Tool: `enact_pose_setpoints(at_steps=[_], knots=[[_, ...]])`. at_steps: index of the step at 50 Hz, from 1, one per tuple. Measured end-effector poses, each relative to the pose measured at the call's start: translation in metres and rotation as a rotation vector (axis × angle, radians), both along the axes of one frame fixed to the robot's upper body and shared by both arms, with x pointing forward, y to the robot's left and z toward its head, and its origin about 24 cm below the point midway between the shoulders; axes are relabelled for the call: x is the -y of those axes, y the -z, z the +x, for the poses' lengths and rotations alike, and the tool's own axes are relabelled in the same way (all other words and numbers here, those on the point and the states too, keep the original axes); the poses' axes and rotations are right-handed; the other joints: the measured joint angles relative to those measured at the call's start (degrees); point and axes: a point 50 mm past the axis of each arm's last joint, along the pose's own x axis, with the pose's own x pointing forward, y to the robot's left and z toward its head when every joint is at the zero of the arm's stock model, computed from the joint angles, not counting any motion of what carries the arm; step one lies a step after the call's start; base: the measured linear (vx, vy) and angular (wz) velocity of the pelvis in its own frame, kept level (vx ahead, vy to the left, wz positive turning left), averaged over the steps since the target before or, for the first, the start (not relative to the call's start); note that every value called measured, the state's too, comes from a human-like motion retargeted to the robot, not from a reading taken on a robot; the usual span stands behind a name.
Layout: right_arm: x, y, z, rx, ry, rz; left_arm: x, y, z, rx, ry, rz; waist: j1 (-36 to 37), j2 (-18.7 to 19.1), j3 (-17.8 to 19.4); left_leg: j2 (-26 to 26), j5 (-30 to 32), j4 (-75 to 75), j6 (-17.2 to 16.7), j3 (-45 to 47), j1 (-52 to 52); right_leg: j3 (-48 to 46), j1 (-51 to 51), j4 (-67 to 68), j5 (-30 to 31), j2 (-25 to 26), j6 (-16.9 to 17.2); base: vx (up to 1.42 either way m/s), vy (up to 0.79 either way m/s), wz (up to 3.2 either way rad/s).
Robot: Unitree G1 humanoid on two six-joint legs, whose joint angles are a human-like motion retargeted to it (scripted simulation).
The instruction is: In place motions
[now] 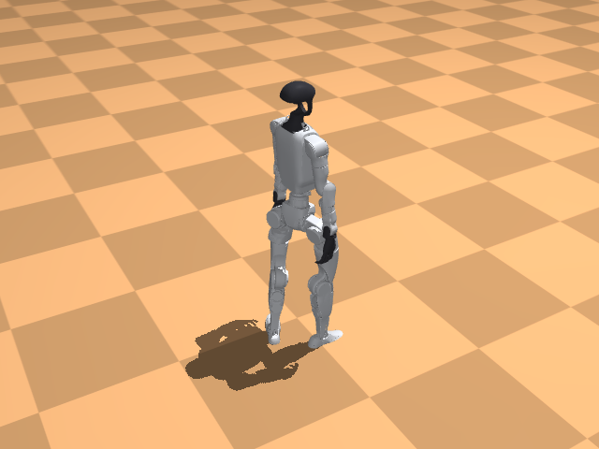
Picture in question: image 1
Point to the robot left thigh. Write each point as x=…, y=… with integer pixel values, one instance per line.
x=279, y=236

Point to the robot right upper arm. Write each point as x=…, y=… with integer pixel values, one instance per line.
x=318, y=150

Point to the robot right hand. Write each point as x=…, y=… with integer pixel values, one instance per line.
x=329, y=246

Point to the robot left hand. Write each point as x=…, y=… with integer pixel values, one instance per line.
x=277, y=202

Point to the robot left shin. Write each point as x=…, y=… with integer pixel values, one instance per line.
x=276, y=302

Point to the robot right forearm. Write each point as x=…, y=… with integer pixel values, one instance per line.
x=327, y=203

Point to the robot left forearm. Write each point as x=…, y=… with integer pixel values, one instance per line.
x=278, y=186

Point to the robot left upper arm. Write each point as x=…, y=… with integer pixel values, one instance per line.
x=273, y=125

